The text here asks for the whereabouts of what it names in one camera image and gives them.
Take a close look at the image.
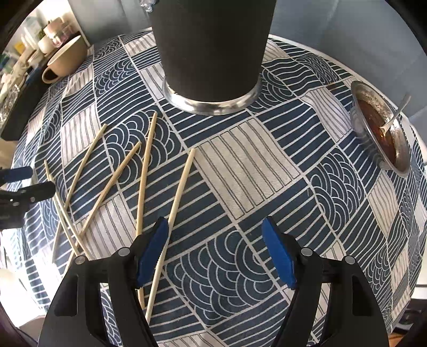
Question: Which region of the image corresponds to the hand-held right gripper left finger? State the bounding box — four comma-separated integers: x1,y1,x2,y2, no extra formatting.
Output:
39,216,170,347

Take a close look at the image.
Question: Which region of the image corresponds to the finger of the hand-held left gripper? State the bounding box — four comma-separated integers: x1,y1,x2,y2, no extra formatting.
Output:
0,167,33,183
0,181,56,210

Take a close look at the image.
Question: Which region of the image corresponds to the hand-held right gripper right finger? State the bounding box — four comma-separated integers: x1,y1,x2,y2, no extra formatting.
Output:
261,216,390,347

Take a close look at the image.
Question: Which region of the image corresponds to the group of wooden chopsticks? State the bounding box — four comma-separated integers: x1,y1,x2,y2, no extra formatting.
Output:
44,112,196,324

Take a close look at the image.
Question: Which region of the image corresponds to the black cylindrical utensil holder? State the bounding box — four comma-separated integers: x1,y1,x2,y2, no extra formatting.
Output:
144,0,277,116

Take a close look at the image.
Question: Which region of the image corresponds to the black side shelf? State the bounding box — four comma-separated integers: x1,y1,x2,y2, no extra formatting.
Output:
0,72,50,141

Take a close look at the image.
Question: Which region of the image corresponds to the clear crystal glass dish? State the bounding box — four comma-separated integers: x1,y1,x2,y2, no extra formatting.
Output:
0,83,19,124

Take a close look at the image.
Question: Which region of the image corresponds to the blue white patterned tablecloth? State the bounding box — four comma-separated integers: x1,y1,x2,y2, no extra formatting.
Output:
10,28,427,347

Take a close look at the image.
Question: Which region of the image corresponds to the beige ceramic mug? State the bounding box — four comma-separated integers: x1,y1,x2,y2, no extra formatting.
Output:
41,34,89,85

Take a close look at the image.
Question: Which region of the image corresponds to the small potted plant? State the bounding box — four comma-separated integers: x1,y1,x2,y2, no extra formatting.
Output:
37,31,54,54

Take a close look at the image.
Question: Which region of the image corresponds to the metal bowl with red sauce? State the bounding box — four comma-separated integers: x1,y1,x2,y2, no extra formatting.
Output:
350,80,412,178

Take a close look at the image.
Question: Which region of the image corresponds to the metal spoon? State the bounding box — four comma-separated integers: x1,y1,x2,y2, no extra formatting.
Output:
378,94,412,137

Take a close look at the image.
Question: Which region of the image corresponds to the grey hanging cloth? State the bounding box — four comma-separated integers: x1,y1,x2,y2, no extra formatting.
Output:
68,0,427,121

